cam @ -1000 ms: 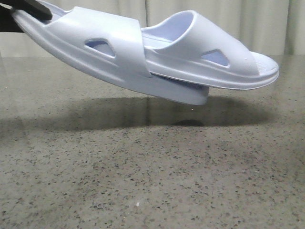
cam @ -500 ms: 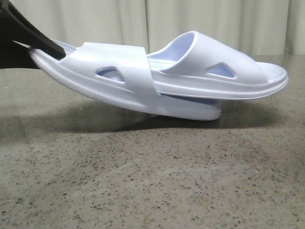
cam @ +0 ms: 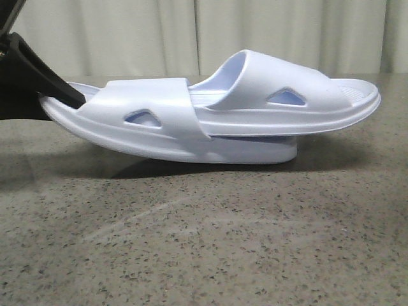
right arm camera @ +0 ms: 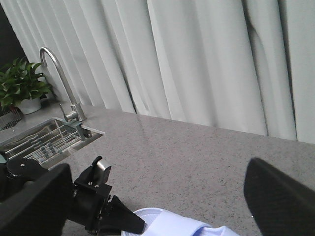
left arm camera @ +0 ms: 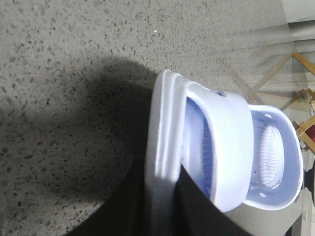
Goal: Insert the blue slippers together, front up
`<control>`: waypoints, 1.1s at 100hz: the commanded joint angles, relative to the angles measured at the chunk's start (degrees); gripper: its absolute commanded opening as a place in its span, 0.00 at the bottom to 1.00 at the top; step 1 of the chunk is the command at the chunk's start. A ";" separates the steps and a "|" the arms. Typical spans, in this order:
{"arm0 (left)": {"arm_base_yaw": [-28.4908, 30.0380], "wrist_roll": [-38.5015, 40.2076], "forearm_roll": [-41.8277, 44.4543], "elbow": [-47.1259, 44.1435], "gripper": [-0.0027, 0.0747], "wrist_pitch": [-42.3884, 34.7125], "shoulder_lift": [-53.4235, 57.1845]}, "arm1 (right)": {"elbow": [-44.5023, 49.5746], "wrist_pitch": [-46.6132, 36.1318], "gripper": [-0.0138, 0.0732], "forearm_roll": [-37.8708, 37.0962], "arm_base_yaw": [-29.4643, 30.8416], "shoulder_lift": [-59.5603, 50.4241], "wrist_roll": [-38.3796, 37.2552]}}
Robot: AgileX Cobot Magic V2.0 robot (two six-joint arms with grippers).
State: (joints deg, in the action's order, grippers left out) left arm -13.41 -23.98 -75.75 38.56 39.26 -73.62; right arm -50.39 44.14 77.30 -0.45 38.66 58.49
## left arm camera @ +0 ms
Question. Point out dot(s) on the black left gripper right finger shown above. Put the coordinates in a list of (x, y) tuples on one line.
[(195, 215)]

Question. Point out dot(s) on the light blue slipper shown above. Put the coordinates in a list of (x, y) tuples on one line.
[(207, 132), (277, 168)]

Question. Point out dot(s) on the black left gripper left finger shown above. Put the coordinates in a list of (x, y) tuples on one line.
[(122, 212)]

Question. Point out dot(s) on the wooden folding rack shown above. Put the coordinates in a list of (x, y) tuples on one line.
[(305, 130)]

